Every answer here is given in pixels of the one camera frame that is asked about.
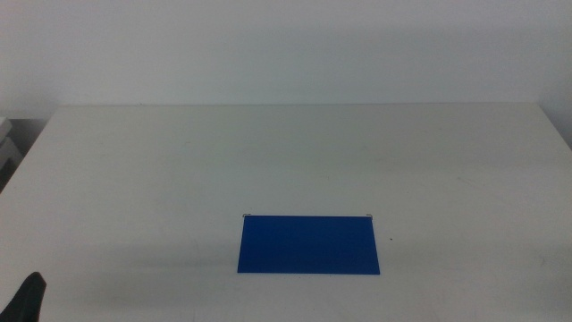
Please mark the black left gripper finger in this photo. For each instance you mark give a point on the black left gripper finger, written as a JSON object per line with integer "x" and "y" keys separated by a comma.
{"x": 24, "y": 300}

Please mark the blue rectangular mat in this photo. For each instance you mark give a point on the blue rectangular mat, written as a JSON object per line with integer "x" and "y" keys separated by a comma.
{"x": 308, "y": 245}

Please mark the white side cabinet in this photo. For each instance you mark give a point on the white side cabinet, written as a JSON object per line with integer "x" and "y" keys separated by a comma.
{"x": 5, "y": 149}

